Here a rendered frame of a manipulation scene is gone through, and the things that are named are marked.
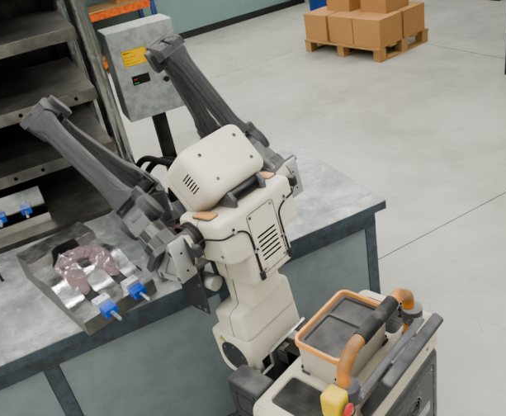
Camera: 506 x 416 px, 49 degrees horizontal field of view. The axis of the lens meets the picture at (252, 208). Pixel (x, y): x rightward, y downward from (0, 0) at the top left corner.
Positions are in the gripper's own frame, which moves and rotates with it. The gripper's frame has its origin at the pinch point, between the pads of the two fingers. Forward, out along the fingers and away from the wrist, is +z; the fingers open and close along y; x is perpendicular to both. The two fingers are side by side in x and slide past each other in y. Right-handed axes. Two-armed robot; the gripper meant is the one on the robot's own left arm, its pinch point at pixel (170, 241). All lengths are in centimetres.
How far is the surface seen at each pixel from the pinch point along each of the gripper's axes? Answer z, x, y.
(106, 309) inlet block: 7.0, 12.9, 27.3
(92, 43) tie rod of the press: -57, -71, -5
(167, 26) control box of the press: -53, -83, -40
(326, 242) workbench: 23, 4, -57
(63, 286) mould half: 4.7, -5.8, 37.0
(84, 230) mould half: 1.6, -33.5, 24.0
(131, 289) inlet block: 6.7, 7.9, 17.9
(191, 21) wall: 49, -689, -250
